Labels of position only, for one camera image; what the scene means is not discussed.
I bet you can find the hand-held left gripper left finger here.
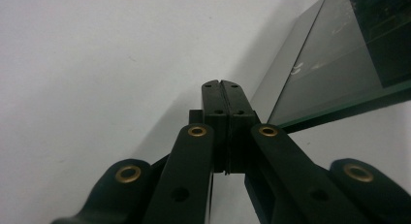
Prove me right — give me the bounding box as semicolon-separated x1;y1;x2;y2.
201;80;232;174

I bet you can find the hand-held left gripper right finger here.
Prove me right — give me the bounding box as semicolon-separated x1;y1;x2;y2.
220;80;262;175

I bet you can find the square glass mirror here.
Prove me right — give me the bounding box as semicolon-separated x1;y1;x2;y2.
249;0;411;135

